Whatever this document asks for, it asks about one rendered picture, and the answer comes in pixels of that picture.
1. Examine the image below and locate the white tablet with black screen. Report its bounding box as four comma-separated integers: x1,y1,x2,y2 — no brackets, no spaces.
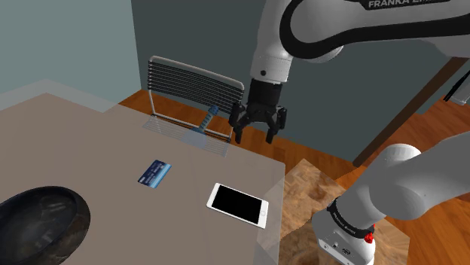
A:
206,182,270,230

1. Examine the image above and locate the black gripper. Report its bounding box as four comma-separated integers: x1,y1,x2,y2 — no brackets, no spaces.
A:
227,78,288,145

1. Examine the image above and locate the blue handled spatula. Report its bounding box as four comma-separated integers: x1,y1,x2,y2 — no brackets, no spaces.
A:
182,105,221,150

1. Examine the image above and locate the black bowl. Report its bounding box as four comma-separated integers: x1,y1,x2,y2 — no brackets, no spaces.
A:
0,185,92,265

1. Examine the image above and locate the blue card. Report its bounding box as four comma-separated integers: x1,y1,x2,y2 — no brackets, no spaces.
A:
137,158,172,190

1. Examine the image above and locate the metal chair with black slats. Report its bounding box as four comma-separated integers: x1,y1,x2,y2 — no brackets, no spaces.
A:
142,55,246,157

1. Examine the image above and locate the wood patterned robot stand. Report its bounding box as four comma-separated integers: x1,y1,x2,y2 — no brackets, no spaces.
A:
278,157,411,265

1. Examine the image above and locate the grey-brown table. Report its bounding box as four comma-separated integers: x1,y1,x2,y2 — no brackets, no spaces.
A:
0,78,286,265

